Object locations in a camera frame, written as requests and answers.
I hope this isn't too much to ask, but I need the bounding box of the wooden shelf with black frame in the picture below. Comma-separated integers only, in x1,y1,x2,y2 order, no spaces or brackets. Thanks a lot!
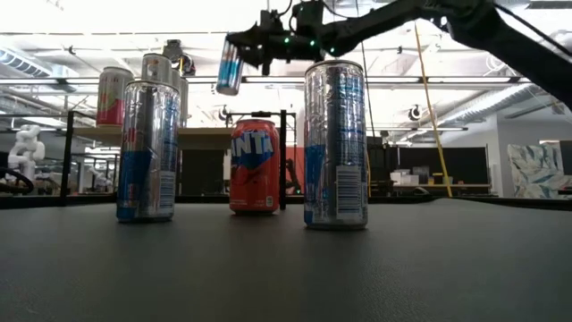
60,109,299,211

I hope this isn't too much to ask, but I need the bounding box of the black partition panel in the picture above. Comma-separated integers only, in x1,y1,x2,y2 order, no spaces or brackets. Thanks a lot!
397,146,491,185

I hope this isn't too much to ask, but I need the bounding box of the black curved hoop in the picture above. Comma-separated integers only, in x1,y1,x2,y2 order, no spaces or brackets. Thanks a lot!
0,165,35,197

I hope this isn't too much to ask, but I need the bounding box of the silver ventilation duct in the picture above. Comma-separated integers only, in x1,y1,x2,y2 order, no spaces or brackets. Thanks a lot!
0,44,80,93
440,82,553,129

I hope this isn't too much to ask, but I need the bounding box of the orange Fanta can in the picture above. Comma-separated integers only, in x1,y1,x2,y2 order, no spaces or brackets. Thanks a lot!
228,118,282,216

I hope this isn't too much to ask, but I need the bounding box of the suspended linear ceiling light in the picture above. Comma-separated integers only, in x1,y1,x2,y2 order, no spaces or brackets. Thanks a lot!
0,74,533,87
373,126,469,132

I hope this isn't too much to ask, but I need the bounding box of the silver blue Red Bull can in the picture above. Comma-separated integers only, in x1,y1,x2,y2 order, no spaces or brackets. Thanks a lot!
115,80,181,224
303,59,369,232
215,35,246,97

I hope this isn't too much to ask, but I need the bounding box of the wooden background bench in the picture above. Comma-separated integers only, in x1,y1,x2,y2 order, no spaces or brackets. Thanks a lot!
392,182,492,196

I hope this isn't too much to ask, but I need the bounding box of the white pink soda can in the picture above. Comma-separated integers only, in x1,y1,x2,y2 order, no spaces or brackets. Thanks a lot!
96,66,135,128

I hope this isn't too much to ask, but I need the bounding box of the black table mat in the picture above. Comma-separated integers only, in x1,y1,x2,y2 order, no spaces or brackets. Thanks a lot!
0,196,572,322

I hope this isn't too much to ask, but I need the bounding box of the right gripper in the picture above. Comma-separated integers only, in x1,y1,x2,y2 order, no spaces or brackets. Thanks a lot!
225,25,326,76

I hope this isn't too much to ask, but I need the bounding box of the patterned wall panel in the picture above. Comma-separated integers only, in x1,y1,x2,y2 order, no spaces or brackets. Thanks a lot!
506,141,572,200

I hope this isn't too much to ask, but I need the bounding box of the white coiled ceiling cable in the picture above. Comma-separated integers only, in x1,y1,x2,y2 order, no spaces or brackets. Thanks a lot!
484,53,510,78

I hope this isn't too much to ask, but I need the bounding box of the white cardboard box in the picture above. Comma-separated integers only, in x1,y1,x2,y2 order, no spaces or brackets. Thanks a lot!
389,168,421,187

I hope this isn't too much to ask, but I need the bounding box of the red background panel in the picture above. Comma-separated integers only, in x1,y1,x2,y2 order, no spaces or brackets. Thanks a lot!
285,146,306,197

